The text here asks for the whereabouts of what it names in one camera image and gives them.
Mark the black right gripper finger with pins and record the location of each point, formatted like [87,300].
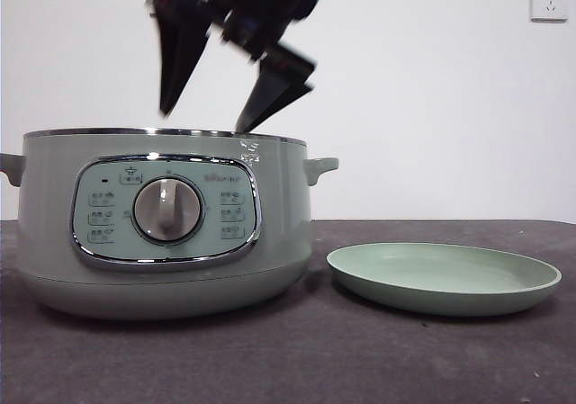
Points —
[274,93]
[180,57]

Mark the pale green electric steamer pot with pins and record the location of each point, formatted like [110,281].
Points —
[283,206]

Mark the pale green round plate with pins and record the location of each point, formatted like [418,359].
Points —
[443,271]

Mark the white wall socket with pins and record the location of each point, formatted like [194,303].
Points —
[549,1]

